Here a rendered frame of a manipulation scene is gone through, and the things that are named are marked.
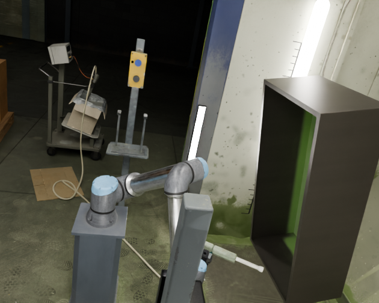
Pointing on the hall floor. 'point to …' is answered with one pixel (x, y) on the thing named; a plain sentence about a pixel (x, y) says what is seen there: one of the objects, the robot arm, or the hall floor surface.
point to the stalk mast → (131, 120)
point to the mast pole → (187, 247)
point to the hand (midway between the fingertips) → (207, 249)
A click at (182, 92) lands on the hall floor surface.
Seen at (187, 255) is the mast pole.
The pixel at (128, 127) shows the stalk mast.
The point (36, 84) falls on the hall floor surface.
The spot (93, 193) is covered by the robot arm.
